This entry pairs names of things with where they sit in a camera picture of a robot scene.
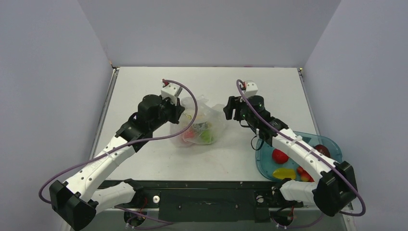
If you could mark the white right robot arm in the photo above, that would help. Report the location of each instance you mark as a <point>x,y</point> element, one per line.
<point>334,183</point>

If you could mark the translucent plastic bag with prints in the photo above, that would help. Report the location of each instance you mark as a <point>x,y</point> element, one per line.
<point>208,118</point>

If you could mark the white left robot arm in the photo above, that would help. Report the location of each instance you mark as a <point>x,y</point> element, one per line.
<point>74,200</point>

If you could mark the aluminium table edge rail left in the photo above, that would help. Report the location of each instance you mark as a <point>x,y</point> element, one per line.
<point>104,111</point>

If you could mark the red fake tomato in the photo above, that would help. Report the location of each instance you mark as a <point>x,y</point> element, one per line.
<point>279,157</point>

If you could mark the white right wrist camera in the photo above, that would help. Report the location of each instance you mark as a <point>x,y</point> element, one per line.
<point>249,88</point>

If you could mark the teal plastic tray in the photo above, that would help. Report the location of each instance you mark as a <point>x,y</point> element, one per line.
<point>266,165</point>

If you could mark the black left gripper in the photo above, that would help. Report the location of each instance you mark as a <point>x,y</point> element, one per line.
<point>177,109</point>

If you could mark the dark red fake apple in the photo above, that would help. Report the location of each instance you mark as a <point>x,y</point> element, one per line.
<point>323,150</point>

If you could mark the yellow fake mango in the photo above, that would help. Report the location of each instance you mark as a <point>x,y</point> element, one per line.
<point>283,173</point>

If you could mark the red fake strawberries bunch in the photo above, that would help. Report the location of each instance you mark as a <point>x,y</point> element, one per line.
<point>304,176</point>

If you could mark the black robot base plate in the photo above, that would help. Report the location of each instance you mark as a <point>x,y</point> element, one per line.
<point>207,201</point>

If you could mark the red fake fruit in bag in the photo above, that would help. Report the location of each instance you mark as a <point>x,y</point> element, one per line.
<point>188,134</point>

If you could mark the aluminium table edge rail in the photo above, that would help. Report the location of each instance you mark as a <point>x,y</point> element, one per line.
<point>104,111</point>
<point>302,80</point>

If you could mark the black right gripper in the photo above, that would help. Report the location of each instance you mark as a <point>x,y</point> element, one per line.
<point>234,108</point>

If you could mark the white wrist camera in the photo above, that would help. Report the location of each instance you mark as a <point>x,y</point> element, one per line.
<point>249,88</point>
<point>171,91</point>

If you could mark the green fake pepper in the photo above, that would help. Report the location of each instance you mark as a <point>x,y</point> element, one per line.
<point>206,136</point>

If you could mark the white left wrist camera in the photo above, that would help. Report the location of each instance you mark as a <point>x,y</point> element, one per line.
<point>171,91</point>

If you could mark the aluminium table edge rail right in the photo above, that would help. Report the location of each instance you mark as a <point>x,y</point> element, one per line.
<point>302,80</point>

